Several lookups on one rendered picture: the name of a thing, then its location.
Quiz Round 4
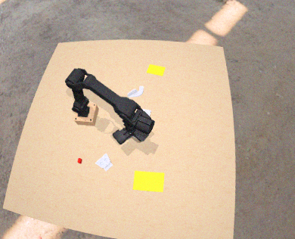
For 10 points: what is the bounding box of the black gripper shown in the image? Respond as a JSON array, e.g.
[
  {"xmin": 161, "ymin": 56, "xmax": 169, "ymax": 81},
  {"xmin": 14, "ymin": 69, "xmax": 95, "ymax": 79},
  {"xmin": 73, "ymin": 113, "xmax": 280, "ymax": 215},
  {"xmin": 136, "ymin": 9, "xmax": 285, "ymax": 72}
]
[{"xmin": 113, "ymin": 111, "xmax": 151, "ymax": 144}]

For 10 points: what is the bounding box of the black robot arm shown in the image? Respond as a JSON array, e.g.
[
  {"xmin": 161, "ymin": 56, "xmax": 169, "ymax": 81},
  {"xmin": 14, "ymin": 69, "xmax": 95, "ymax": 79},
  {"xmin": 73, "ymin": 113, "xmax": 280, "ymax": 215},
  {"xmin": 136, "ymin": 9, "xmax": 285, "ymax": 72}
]
[{"xmin": 65, "ymin": 68, "xmax": 155, "ymax": 142}]

